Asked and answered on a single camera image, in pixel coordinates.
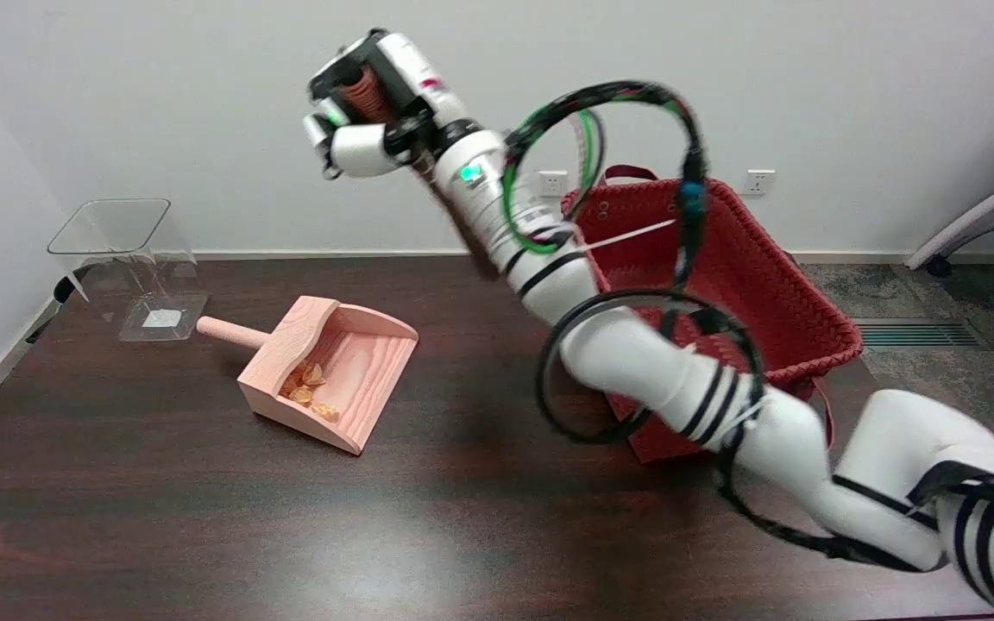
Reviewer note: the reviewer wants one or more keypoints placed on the white wall socket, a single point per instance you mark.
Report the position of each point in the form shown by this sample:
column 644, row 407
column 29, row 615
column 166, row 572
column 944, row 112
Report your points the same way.
column 759, row 183
column 553, row 184

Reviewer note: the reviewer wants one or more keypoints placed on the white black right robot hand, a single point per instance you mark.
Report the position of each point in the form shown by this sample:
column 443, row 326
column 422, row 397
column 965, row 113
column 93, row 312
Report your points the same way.
column 368, row 148

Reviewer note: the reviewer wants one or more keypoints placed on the clear acrylic stand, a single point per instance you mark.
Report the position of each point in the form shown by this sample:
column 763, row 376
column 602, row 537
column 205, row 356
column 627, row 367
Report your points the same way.
column 139, row 259

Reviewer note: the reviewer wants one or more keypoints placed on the red-brown woven basket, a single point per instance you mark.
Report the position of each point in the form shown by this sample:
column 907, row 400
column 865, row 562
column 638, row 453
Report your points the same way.
column 764, row 276

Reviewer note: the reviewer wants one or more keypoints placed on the pink wooden dustpan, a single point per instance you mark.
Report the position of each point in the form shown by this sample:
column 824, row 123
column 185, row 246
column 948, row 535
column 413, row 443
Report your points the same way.
column 350, row 371

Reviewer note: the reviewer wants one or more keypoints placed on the green floor vent grille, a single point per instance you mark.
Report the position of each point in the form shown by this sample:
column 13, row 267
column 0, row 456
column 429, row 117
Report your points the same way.
column 920, row 335

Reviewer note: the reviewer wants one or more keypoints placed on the office chair base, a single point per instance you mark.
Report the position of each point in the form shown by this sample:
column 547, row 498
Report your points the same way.
column 980, row 216

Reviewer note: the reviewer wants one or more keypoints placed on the orange scrap piece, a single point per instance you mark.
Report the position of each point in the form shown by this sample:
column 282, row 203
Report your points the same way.
column 327, row 412
column 314, row 374
column 300, row 396

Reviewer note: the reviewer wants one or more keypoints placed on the white zip tie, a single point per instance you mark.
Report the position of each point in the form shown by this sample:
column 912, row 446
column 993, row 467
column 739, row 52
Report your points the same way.
column 635, row 234

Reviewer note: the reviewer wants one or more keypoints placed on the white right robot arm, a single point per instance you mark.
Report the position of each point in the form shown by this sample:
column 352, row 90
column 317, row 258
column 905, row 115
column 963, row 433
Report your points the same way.
column 635, row 362

